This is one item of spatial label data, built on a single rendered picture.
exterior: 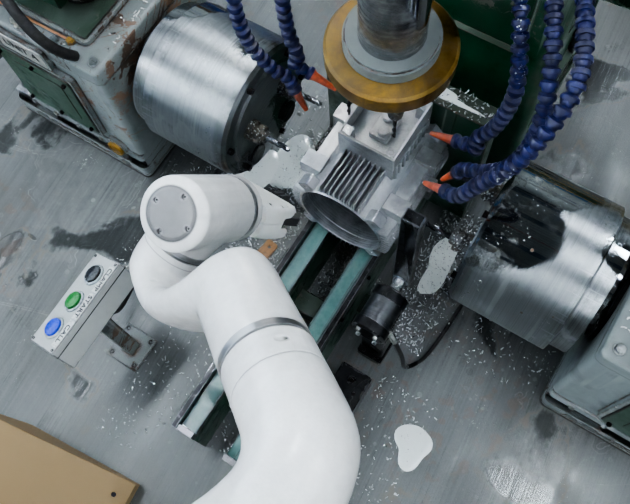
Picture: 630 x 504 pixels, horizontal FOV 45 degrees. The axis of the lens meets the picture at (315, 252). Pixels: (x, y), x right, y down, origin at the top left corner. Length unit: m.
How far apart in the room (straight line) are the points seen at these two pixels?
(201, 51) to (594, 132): 0.81
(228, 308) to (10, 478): 0.70
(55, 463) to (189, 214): 0.63
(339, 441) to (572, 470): 0.88
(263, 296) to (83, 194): 0.97
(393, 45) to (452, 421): 0.71
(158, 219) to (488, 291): 0.53
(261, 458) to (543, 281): 0.63
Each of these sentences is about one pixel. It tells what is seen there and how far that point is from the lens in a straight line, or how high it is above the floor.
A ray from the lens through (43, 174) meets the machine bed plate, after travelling 1.66.
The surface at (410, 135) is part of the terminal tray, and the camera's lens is 1.18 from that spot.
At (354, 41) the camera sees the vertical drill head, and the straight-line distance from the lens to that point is 1.01.
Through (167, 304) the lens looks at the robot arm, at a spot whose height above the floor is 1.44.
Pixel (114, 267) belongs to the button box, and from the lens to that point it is 1.21.
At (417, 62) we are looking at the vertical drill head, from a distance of 0.99.
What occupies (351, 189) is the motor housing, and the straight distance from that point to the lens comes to 1.17.
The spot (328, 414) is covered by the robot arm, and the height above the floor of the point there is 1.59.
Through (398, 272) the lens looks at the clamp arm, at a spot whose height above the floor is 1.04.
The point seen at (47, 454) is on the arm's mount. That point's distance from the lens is 1.32.
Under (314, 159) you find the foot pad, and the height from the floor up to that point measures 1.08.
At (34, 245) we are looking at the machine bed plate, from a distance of 1.60.
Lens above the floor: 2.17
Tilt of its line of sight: 69 degrees down
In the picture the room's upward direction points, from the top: 8 degrees counter-clockwise
